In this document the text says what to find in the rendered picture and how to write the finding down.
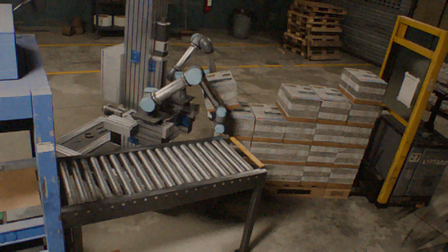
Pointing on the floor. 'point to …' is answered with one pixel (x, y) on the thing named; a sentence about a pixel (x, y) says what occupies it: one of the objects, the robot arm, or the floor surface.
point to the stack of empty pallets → (316, 11)
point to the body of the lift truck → (433, 174)
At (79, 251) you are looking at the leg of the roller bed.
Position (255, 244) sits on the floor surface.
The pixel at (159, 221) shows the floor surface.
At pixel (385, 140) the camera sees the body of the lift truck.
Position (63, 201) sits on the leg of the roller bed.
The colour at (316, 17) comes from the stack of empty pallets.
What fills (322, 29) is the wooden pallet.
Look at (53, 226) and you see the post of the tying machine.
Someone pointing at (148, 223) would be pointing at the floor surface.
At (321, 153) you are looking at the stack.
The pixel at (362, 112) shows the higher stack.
